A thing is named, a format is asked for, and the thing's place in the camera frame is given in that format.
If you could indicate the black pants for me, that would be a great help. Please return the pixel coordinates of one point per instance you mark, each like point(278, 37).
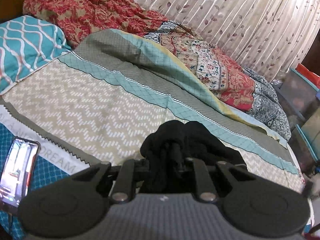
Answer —
point(167, 149)

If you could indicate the chevron patterned bedsheet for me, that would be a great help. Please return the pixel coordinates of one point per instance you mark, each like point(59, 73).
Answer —
point(92, 108)

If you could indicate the blue white patterned blanket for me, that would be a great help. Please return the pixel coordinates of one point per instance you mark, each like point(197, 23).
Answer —
point(237, 86)

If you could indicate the floral beige curtain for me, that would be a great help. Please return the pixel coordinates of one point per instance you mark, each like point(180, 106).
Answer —
point(269, 36)

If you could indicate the translucent teal storage box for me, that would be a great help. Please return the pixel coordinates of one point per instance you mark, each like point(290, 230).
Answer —
point(300, 101)

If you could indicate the teal wavy pattern pillow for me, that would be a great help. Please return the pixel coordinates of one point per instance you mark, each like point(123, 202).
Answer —
point(27, 45)

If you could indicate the red bag on box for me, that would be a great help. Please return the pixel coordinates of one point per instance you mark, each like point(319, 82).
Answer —
point(312, 77)

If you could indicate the smartphone with lit screen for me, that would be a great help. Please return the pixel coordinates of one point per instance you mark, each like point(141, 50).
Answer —
point(17, 172)

